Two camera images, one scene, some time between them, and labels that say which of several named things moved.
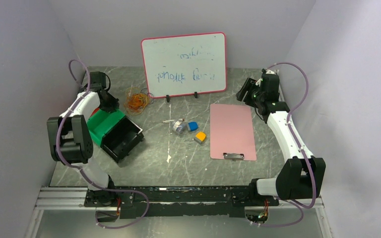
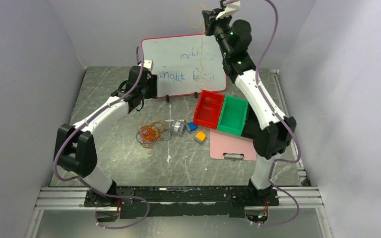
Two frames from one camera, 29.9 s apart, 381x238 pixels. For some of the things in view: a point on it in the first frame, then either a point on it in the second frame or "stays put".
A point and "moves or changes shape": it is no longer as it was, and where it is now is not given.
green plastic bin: x=99 y=121 moves or changes shape
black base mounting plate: x=136 y=202 stays put
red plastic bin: x=95 y=110 moves or changes shape
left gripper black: x=113 y=104 to x=152 y=82
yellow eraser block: x=200 y=137 stays put
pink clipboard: x=231 y=132 stays put
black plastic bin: x=119 y=141 to x=252 y=128
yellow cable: x=136 y=101 moves or changes shape
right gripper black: x=250 y=85 to x=210 y=21
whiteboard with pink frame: x=184 y=65 stays put
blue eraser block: x=193 y=126 stays put
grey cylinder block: x=179 y=127 stays put
